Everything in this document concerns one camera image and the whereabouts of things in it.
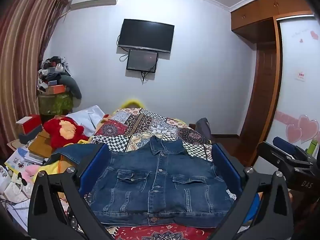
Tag green bottle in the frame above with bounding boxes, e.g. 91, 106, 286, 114
306, 140, 319, 156

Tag white bag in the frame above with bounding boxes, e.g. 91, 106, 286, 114
0, 172, 29, 203

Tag black wall television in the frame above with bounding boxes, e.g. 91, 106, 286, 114
117, 19, 175, 54

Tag orange box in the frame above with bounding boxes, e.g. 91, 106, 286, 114
46, 85, 67, 95

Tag striped brown curtain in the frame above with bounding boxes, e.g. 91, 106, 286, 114
0, 0, 73, 147

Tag green patterned cloth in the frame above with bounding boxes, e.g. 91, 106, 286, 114
38, 91, 74, 116

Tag red and white box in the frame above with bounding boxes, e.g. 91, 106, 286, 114
15, 114, 42, 135

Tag stack of magazines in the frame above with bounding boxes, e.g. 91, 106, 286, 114
4, 147, 46, 174

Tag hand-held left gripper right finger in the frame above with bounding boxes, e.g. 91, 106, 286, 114
207, 142, 295, 240

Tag small black wall monitor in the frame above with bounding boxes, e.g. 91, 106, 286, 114
126, 49, 159, 73

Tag patchwork printed blanket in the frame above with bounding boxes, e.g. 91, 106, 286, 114
67, 107, 250, 240

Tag pile of assorted clutter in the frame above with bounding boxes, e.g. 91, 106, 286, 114
37, 56, 73, 88

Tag red plush toy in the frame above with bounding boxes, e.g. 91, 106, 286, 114
44, 116, 89, 149

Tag grey cloth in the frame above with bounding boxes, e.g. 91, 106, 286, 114
194, 117, 213, 141

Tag pink cloth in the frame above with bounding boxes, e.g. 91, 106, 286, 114
24, 164, 42, 183

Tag white pillow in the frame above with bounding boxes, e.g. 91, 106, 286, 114
66, 105, 106, 136

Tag wooden wardrobe with heart decals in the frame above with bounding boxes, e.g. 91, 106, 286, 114
230, 0, 320, 173

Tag yellow cloth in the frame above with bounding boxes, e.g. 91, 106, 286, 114
37, 160, 69, 178

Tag yellow pillow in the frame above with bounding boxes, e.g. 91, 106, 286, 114
118, 98, 146, 111

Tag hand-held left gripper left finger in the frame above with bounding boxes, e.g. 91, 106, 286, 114
27, 142, 118, 240

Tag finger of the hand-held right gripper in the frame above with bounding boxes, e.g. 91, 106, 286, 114
257, 142, 300, 174
272, 136, 314, 162

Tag blue denim jacket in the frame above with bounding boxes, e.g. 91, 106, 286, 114
49, 135, 237, 228

